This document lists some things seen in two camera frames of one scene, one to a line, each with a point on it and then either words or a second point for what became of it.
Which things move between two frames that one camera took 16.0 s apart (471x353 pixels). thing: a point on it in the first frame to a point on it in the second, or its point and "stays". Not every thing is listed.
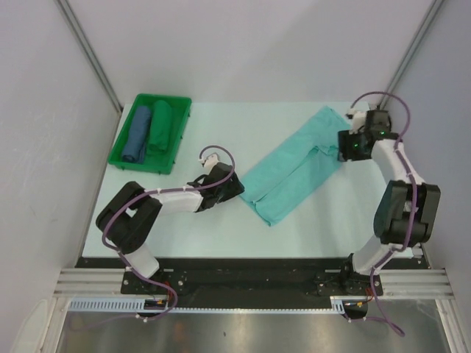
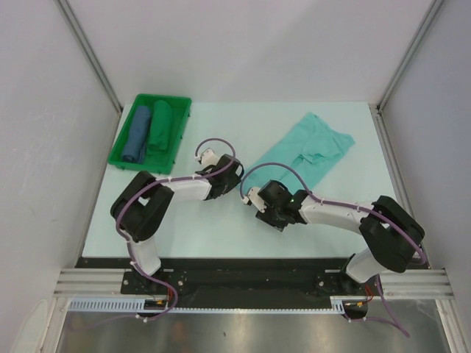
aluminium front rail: (421, 283) stays
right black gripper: (344, 142) to (266, 217)
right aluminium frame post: (435, 7) stays
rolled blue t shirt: (137, 134) stays
